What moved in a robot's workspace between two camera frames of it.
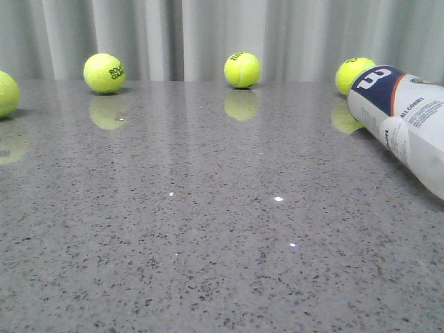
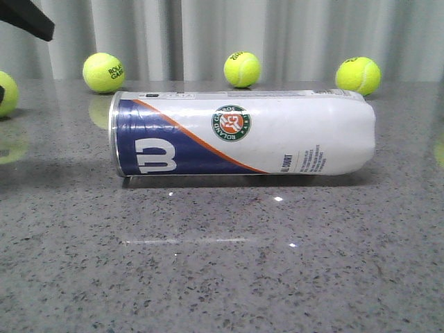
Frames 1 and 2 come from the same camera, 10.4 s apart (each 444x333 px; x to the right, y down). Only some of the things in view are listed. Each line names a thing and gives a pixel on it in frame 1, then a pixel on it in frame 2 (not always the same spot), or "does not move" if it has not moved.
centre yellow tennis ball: [242, 69] does not move
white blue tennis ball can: [406, 112] -> [299, 132]
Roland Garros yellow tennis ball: [104, 73] does not move
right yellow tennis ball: [347, 69] does not move
